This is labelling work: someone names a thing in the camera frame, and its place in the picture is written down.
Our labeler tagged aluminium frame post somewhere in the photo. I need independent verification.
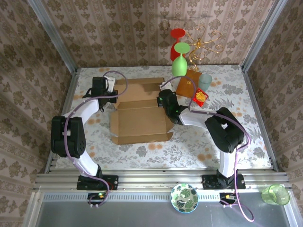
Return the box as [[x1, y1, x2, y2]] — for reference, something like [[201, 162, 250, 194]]
[[241, 0, 288, 71], [26, 0, 78, 74]]

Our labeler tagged grey metal shelf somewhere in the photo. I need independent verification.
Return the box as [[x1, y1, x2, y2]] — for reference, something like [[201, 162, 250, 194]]
[[30, 191, 300, 227]]

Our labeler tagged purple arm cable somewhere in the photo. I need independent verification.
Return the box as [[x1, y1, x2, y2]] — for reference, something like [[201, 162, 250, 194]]
[[63, 70, 130, 209], [162, 75, 256, 222]]

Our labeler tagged leaf pattern bowl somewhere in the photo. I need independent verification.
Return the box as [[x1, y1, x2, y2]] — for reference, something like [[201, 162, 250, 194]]
[[170, 183, 199, 215]]

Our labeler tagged red snack packet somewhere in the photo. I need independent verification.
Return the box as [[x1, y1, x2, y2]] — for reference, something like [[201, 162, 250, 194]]
[[191, 87, 209, 108]]

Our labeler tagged brown cardboard box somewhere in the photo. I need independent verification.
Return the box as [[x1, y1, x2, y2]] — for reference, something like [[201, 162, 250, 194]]
[[109, 77, 174, 145]]

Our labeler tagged green transparent plastic cup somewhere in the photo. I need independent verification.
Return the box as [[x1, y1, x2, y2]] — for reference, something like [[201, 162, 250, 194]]
[[261, 183, 291, 206]]

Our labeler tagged red plastic wine glass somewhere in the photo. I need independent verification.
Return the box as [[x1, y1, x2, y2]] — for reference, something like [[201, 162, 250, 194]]
[[169, 28, 186, 66]]

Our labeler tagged gold wire glass rack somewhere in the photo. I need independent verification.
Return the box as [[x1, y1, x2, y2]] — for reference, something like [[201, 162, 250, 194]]
[[184, 25, 224, 71]]

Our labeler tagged floral patterned table mat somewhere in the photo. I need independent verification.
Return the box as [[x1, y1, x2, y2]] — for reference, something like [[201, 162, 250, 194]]
[[51, 65, 272, 170]]

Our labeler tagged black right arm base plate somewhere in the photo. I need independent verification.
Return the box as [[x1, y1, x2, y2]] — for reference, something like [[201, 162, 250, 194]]
[[202, 174, 245, 190]]

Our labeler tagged green plastic wine glass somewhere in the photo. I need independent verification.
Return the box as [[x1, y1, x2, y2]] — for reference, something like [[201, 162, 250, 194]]
[[170, 42, 191, 78]]

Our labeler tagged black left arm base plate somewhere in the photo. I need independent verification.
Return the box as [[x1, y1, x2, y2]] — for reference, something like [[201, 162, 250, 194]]
[[77, 175, 119, 191]]

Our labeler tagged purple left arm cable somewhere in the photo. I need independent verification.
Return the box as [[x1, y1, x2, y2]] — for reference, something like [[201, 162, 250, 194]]
[[63, 70, 130, 209]]

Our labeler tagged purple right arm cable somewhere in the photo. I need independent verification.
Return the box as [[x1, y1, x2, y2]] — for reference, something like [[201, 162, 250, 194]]
[[162, 75, 256, 222]]

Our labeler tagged small black controller board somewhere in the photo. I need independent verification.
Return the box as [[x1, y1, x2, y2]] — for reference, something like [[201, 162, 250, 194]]
[[87, 192, 107, 206], [219, 192, 238, 205]]

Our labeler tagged pale translucent plastic cup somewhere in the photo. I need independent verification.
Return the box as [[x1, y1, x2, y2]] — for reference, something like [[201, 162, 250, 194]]
[[198, 72, 213, 91]]

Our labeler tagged long aluminium mounting rail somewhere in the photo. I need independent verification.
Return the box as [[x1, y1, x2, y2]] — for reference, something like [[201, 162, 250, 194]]
[[33, 169, 291, 192]]

